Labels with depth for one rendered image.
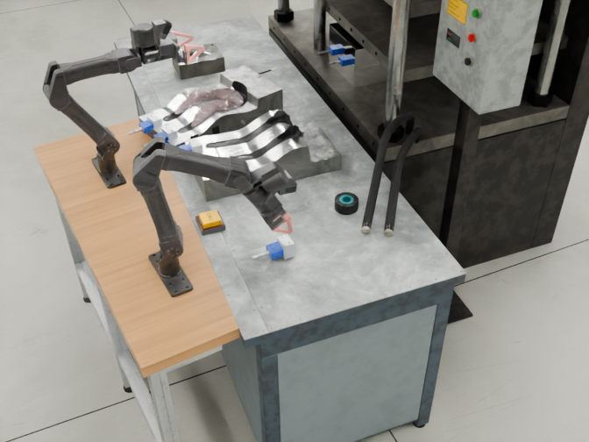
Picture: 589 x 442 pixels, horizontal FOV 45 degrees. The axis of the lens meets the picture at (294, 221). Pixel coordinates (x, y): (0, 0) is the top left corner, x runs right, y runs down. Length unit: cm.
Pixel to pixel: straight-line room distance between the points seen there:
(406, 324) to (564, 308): 122
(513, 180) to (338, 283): 129
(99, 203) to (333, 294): 89
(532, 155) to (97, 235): 181
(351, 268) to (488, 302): 121
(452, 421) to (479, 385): 21
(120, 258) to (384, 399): 100
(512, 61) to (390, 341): 95
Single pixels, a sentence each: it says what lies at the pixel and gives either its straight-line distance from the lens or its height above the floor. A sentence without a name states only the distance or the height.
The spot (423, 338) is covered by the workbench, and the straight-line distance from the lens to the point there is 235.
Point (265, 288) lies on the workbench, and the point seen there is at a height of 80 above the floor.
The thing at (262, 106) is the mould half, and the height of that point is 87.
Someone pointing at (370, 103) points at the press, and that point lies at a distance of 296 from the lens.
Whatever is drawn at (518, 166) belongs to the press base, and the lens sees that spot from 314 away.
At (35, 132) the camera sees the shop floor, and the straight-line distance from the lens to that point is 452.
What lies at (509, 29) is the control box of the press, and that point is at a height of 136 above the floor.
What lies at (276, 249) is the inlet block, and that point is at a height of 84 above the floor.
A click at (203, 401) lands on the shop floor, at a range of 284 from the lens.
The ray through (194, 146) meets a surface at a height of 92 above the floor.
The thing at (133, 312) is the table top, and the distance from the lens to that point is 208.
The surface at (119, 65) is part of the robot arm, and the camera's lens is 241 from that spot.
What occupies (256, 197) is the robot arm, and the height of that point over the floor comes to 107.
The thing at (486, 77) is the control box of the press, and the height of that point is 121.
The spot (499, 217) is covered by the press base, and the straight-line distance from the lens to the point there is 327.
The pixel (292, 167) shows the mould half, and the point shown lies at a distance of 245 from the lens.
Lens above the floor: 228
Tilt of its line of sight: 40 degrees down
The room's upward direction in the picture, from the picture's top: 1 degrees counter-clockwise
